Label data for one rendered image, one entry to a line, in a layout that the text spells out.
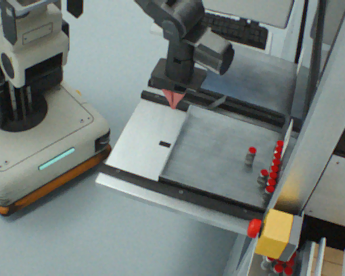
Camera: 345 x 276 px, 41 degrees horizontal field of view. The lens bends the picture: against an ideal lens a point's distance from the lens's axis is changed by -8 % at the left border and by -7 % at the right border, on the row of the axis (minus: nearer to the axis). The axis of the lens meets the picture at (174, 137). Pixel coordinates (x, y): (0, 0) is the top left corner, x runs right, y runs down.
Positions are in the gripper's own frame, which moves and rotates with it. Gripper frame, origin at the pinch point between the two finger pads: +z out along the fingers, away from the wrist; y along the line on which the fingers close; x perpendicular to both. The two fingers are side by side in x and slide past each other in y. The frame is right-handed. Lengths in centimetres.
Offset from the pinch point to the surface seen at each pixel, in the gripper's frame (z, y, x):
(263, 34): 26, 13, 78
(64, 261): 108, -38, 4
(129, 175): 17.8, -6.4, -8.4
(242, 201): 16.5, 20.3, -6.7
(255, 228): 6.7, 24.1, -19.8
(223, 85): 20.1, 6.4, 34.8
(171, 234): 108, 0, 35
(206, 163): 19.8, 9.2, 4.0
